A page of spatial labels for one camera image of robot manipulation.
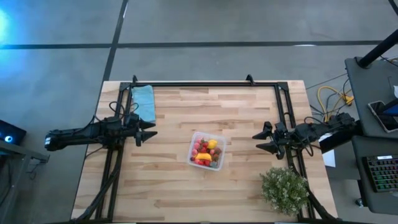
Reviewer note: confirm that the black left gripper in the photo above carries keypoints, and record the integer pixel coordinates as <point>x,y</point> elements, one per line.
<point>130,132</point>

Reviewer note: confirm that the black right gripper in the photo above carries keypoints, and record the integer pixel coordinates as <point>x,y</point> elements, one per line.
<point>284,138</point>

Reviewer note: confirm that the clear plastic tupperware container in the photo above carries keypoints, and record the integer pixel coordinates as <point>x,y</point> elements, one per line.
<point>221,140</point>

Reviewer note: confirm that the yellow toy lemon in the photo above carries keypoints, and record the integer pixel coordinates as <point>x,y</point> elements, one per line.
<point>212,144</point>

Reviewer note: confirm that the yellow toy banana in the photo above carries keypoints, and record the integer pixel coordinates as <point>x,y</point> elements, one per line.
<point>203,156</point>

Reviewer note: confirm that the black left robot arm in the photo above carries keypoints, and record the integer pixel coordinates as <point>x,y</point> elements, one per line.
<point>77,135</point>

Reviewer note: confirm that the teal folded cloth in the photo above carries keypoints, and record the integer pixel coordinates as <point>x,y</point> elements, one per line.
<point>143,102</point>

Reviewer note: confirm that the green bushy potted plant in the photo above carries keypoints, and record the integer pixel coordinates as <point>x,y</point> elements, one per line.
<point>284,191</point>

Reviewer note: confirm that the white paper sheet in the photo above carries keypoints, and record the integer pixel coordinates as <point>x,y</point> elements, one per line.
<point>329,158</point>

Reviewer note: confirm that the black controller box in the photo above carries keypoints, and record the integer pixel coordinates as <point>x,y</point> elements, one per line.
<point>339,143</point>

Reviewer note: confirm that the grey desk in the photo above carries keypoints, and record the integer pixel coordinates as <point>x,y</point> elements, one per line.
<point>379,146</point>
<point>367,87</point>

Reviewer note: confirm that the black smartphone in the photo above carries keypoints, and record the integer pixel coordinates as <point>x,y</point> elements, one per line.
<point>384,119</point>

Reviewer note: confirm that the black backlit keyboard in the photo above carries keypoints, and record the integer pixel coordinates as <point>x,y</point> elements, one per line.
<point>382,172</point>

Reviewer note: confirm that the grey side stand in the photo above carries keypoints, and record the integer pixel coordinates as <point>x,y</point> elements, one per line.
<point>18,152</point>

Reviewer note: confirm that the black box with blue light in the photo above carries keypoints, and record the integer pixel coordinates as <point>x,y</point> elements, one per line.
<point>11,132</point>

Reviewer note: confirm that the black pole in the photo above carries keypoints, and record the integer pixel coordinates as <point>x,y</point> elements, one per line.
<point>377,49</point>

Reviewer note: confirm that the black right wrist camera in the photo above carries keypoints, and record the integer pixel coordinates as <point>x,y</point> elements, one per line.
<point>280,127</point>

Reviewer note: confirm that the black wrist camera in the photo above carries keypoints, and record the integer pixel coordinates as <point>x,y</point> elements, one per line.
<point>132,118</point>
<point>280,127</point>

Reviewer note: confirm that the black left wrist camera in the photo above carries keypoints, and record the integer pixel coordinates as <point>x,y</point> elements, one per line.
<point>132,118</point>

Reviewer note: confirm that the black metal table frame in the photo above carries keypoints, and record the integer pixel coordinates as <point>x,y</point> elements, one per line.
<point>202,84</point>

